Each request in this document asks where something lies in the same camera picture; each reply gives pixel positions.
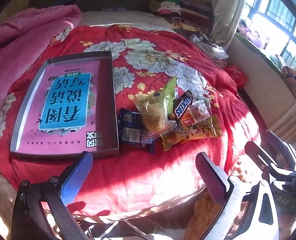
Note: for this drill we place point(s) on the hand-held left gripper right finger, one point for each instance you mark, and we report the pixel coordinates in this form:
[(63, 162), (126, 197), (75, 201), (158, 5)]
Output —
[(210, 177)]

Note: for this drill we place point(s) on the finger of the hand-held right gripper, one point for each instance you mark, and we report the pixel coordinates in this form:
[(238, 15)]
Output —
[(256, 155), (283, 147)]

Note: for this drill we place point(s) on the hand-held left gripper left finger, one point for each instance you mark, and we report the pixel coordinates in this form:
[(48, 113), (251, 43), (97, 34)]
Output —
[(76, 177)]

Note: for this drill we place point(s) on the yellow cartoon snack packet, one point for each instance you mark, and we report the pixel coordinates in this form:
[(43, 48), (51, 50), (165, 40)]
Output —
[(195, 132)]

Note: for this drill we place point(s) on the orange snack packet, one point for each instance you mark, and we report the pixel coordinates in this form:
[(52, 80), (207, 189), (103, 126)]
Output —
[(189, 120)]

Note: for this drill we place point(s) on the clear pastry packet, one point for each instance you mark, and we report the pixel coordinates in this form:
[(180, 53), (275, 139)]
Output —
[(199, 110)]

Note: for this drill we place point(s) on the blue snack packet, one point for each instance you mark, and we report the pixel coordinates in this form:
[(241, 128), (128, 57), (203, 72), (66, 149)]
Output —
[(130, 130)]

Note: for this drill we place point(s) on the brown chocolate bar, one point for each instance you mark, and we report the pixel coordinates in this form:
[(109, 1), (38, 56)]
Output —
[(182, 107)]

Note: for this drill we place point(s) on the metal tray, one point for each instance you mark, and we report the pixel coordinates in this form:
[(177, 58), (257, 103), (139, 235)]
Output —
[(105, 105)]

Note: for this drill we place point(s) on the clear floss cake packet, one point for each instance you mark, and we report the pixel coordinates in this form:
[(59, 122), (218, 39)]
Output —
[(153, 112)]

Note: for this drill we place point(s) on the green snack packet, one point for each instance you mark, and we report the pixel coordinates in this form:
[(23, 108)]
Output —
[(170, 90)]

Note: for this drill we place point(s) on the beige curtain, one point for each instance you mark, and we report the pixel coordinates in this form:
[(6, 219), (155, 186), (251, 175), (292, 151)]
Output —
[(288, 120), (225, 12)]

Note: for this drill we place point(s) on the plush orange blanket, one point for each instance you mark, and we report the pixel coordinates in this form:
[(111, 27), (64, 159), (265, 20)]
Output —
[(200, 215)]

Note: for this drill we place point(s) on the red floral blanket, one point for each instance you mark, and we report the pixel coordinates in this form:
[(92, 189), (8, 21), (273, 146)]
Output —
[(138, 175)]

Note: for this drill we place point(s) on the orange patterned cushion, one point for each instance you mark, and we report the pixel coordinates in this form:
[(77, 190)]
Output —
[(293, 80)]

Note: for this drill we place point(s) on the pink book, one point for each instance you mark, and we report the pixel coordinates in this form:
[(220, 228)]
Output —
[(62, 100)]

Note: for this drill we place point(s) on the red plastic bag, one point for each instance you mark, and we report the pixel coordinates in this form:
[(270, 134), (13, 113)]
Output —
[(235, 76)]

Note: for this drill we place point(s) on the green windowsill mat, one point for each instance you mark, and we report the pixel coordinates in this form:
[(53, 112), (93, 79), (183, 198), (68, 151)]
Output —
[(260, 52)]

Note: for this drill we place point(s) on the purple clothes heap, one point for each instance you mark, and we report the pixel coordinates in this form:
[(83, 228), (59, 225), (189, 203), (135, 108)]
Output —
[(253, 35)]

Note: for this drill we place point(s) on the white cloth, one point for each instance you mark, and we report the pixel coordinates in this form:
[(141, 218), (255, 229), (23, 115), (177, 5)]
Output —
[(208, 46)]

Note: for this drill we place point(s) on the barred window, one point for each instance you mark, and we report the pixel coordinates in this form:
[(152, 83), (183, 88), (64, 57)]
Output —
[(263, 12)]

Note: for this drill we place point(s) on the pink blanket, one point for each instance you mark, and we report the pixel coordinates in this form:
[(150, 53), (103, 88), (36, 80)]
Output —
[(20, 35)]

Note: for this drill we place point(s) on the pile of folded clothes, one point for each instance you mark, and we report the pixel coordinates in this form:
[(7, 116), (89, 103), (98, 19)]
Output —
[(183, 12)]

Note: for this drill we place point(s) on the beige blanket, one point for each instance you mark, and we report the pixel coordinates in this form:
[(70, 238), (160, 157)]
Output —
[(128, 18)]

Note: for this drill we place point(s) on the teal clothes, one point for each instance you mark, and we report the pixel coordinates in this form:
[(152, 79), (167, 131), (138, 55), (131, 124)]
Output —
[(65, 0)]

